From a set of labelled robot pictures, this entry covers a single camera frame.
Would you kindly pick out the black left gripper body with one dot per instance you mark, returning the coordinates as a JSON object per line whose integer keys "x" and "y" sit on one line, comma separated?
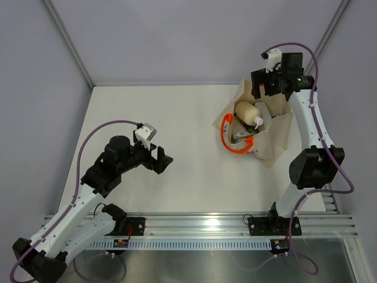
{"x": 141, "y": 155}

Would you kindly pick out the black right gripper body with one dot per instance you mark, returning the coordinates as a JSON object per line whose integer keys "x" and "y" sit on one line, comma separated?
{"x": 271, "y": 85}

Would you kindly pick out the white box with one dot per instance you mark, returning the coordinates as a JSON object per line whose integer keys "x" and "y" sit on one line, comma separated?
{"x": 264, "y": 111}

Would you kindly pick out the cream pump bottle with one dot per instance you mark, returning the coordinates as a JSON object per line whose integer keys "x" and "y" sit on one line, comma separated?
{"x": 249, "y": 114}

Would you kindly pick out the green dish soap bottle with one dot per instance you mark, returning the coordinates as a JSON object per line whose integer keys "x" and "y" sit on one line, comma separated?
{"x": 250, "y": 129}

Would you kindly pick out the silver tube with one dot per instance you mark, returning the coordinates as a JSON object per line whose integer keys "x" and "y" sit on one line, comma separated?
{"x": 241, "y": 136}

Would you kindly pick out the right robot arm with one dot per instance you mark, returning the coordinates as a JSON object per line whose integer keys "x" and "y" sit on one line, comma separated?
{"x": 316, "y": 165}

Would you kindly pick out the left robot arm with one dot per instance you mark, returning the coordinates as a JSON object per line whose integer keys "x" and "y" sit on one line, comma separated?
{"x": 46, "y": 255}

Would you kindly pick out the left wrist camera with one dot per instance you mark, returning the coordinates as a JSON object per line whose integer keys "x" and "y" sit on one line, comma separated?
{"x": 144, "y": 134}

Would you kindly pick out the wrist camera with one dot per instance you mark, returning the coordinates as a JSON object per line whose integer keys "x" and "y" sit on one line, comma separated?
{"x": 273, "y": 58}
{"x": 144, "y": 134}

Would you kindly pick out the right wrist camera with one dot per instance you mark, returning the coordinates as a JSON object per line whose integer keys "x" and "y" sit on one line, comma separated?
{"x": 273, "y": 58}

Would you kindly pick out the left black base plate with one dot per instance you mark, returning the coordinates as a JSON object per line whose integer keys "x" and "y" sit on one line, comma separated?
{"x": 133, "y": 225}

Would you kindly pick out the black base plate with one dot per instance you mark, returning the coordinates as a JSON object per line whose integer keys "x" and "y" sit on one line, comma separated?
{"x": 264, "y": 226}
{"x": 133, "y": 225}

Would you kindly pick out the canvas bag orange handles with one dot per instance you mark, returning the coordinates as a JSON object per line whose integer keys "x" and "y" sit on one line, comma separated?
{"x": 271, "y": 141}

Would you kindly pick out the white slotted cable duct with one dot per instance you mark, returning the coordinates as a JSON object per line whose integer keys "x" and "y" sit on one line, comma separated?
{"x": 253, "y": 244}

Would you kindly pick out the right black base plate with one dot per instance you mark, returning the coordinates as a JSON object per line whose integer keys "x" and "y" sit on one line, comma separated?
{"x": 264, "y": 226}

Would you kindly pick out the aluminium rail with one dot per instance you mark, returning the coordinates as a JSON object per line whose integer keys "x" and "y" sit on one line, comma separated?
{"x": 234, "y": 225}

